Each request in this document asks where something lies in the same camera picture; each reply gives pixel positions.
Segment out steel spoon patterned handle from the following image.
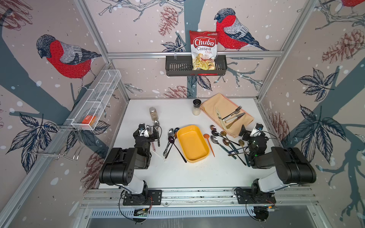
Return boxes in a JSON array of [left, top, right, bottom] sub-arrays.
[[154, 120, 160, 147]]

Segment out yellow plastic storage box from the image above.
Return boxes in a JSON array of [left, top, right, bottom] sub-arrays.
[[177, 125, 210, 163]]

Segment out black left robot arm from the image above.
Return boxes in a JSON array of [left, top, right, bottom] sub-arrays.
[[98, 123, 159, 200]]

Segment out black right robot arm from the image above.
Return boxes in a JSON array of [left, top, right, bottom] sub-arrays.
[[239, 123, 317, 196]]

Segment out blue metal spoon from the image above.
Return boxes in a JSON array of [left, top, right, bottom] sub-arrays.
[[163, 128, 175, 159]]

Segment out black metal spoon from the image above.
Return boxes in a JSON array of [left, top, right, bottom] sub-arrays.
[[212, 131, 239, 146]]

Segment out iridescent rainbow spoon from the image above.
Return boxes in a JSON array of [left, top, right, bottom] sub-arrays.
[[210, 125, 228, 139]]

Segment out orange plastic spoon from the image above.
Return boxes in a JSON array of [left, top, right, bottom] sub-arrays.
[[203, 134, 215, 157]]

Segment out orange box on shelf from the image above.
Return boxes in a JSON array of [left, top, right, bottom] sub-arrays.
[[81, 115, 97, 125]]

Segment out clear glass spice jar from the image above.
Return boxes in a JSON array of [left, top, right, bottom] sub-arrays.
[[149, 107, 158, 121]]

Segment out knife on napkin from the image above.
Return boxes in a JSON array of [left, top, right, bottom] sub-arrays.
[[226, 113, 246, 129]]

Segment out dark fork on napkin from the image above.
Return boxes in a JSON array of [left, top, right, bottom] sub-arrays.
[[223, 106, 242, 121]]

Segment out red Chuba chips bag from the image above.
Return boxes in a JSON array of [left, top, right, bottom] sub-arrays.
[[189, 31, 218, 70]]

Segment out gold spoon long handle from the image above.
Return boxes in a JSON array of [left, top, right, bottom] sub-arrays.
[[229, 139, 250, 167]]

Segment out purple spoon black handle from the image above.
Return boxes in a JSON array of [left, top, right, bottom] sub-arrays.
[[168, 136, 188, 163]]

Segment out gold spoon teal handle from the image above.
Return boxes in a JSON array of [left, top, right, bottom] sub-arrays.
[[219, 131, 238, 154]]

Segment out cream handled knife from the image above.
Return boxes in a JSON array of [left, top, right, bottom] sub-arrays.
[[215, 107, 226, 129]]

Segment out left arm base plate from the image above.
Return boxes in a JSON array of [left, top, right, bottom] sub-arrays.
[[122, 190, 162, 206]]

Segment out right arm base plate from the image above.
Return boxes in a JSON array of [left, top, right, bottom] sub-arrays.
[[233, 187, 276, 204]]

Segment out white wire wall shelf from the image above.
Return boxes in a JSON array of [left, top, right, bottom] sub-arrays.
[[71, 69, 121, 131]]

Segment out aluminium front rail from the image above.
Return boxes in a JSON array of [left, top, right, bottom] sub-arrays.
[[80, 186, 320, 209]]

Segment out black wire wall basket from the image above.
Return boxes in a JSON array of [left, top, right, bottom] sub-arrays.
[[165, 56, 228, 77]]

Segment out wire hook rack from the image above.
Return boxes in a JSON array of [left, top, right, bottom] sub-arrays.
[[28, 124, 85, 161]]

